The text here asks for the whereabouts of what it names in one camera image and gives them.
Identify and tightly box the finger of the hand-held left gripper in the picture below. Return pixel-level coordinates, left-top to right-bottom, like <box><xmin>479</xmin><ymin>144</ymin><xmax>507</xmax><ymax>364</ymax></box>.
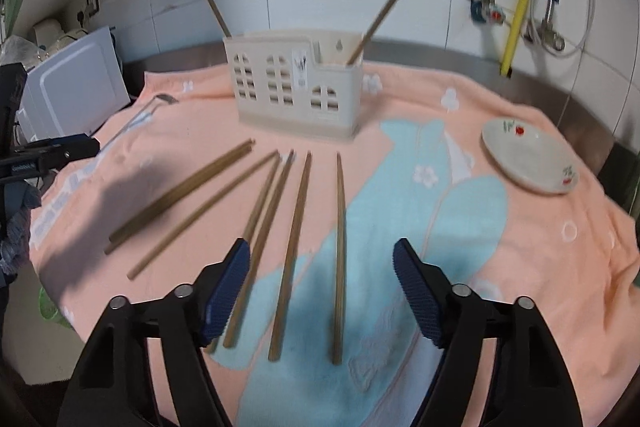
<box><xmin>0</xmin><ymin>134</ymin><xmax>101</xmax><ymax>182</ymax></box>

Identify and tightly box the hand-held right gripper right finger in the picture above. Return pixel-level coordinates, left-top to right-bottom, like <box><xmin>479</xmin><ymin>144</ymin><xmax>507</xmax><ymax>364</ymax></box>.
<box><xmin>392</xmin><ymin>238</ymin><xmax>583</xmax><ymax>427</ymax></box>

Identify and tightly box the white kitchen appliance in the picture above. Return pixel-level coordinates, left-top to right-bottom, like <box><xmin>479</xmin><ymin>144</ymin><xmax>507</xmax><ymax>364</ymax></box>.
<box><xmin>32</xmin><ymin>18</ymin><xmax>67</xmax><ymax>44</ymax></box>

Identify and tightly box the beige plastic utensil holder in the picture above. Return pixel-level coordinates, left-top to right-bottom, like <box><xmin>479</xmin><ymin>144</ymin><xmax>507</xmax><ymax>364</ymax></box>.
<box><xmin>222</xmin><ymin>28</ymin><xmax>366</xmax><ymax>142</ymax></box>

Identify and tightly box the metal water valve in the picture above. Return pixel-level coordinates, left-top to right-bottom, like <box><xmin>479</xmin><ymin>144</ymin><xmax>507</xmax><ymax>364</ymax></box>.
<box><xmin>467</xmin><ymin>0</ymin><xmax>506</xmax><ymax>26</ymax></box>
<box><xmin>525</xmin><ymin>19</ymin><xmax>566</xmax><ymax>54</ymax></box>

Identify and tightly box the clear plastic bag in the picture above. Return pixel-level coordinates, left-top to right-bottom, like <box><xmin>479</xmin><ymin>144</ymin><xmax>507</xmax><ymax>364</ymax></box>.
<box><xmin>0</xmin><ymin>34</ymin><xmax>46</xmax><ymax>72</ymax></box>

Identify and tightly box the row of chopsticks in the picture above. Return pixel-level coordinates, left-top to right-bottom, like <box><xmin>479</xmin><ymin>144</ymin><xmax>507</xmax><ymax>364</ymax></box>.
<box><xmin>104</xmin><ymin>138</ymin><xmax>347</xmax><ymax>367</ymax></box>

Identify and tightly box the white microwave oven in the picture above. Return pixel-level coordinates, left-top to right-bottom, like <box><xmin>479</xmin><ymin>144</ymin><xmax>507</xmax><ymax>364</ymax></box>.
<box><xmin>17</xmin><ymin>26</ymin><xmax>132</xmax><ymax>142</ymax></box>

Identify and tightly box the small white bowl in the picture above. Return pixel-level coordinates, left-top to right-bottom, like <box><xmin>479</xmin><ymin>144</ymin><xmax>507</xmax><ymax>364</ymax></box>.
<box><xmin>481</xmin><ymin>118</ymin><xmax>580</xmax><ymax>196</ymax></box>

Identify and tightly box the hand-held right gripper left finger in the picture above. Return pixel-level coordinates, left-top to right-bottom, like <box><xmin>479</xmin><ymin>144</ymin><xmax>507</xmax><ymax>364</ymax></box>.
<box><xmin>57</xmin><ymin>237</ymin><xmax>251</xmax><ymax>427</ymax></box>

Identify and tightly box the brown wooden chopstick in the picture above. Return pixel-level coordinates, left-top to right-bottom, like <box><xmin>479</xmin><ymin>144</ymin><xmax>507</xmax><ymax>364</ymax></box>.
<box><xmin>199</xmin><ymin>0</ymin><xmax>232</xmax><ymax>38</ymax></box>
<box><xmin>346</xmin><ymin>0</ymin><xmax>405</xmax><ymax>66</ymax></box>

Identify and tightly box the peach printed towel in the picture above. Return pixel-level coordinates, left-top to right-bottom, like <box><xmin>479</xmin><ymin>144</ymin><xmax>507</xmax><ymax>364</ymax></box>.
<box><xmin>30</xmin><ymin>59</ymin><xmax>640</xmax><ymax>427</ymax></box>

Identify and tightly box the metal slotted spoon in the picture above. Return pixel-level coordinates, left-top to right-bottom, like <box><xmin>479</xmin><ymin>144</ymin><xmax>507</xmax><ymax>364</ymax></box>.
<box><xmin>97</xmin><ymin>93</ymin><xmax>179</xmax><ymax>158</ymax></box>

